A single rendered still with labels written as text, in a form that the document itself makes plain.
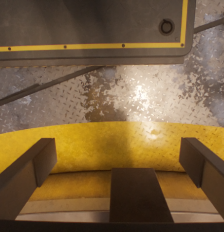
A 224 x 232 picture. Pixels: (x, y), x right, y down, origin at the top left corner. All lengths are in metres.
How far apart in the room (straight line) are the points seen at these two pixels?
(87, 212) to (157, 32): 0.64
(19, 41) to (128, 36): 0.30
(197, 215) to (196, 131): 0.40
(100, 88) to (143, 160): 0.45
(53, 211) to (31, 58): 0.55
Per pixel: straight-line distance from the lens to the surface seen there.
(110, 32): 0.49
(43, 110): 0.90
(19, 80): 0.93
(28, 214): 0.79
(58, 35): 0.52
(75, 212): 0.72
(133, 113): 0.83
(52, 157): 0.17
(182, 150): 0.17
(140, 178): 0.53
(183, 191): 0.88
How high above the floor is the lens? 0.80
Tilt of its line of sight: 75 degrees down
